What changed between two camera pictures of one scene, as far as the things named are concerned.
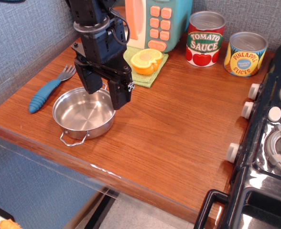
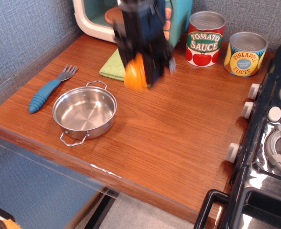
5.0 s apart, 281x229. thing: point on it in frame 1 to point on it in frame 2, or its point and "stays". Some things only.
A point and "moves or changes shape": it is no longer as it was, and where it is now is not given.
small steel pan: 80,113 stays
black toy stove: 262,187 stays
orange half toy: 145,62 moves or changes shape
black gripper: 106,52 to 143,31
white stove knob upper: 253,91 stays
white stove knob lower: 232,152 stays
